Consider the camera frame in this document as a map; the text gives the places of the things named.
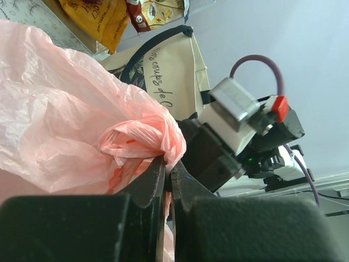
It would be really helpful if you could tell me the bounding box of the beige canvas tote bag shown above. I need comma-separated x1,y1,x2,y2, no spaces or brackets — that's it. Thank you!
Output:
100,25,210,120

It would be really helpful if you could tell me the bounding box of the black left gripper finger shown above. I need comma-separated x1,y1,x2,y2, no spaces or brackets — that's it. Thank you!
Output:
1,157,166,261

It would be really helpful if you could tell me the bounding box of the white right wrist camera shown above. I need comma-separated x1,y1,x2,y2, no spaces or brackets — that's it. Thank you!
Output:
198,78,289,156

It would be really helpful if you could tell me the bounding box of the floral table mat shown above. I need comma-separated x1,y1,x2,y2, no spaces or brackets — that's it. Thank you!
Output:
1,1,97,55

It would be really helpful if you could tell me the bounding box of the pink plastic bag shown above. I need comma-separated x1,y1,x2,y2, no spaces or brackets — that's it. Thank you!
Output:
0,19,188,262

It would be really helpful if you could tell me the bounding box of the orange snack bag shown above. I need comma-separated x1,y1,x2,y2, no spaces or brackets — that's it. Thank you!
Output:
59,0,129,54

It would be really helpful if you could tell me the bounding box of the white snack packet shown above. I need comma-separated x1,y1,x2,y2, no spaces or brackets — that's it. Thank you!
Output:
126,0,190,33

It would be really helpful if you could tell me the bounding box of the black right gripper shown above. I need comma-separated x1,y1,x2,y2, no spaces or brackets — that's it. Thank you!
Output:
170,107,345,261

